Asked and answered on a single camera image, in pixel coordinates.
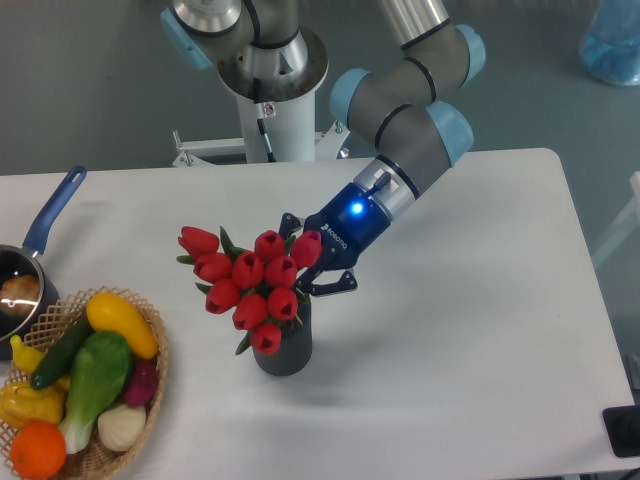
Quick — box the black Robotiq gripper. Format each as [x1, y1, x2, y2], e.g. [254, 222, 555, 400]
[278, 182, 391, 296]

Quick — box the red tulip bouquet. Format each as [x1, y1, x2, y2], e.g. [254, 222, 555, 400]
[177, 226, 323, 355]

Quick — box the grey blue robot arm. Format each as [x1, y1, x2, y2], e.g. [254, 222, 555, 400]
[160, 1, 486, 297]

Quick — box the dark grey ribbed vase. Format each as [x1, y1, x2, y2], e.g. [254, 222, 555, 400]
[253, 294, 313, 377]

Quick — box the purple sweet potato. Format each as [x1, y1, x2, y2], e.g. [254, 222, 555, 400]
[122, 360, 159, 407]

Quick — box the yellow squash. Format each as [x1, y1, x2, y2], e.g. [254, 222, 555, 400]
[86, 292, 159, 360]

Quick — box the green bok choy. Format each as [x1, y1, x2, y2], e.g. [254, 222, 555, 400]
[59, 331, 133, 455]

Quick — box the white garlic bulb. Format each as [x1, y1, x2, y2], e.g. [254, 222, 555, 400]
[98, 404, 146, 452]

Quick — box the dark green cucumber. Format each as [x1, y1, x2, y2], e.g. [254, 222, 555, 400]
[30, 318, 94, 390]

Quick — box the fried food piece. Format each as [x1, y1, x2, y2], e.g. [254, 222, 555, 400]
[1, 275, 41, 318]

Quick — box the woven wicker basket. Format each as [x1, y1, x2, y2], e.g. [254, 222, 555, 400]
[22, 286, 169, 479]

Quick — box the orange fruit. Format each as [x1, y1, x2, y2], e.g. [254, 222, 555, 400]
[9, 421, 67, 479]

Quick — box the black device at edge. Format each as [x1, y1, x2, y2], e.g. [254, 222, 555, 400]
[602, 405, 639, 458]

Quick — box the blue transparent water bottle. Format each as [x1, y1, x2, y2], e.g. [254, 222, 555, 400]
[579, 0, 639, 86]

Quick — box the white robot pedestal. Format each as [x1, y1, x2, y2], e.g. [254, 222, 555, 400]
[173, 93, 350, 167]

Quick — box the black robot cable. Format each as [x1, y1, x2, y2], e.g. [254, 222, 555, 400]
[252, 77, 277, 163]

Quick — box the blue handled saucepan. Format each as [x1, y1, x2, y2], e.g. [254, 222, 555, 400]
[1, 166, 87, 361]

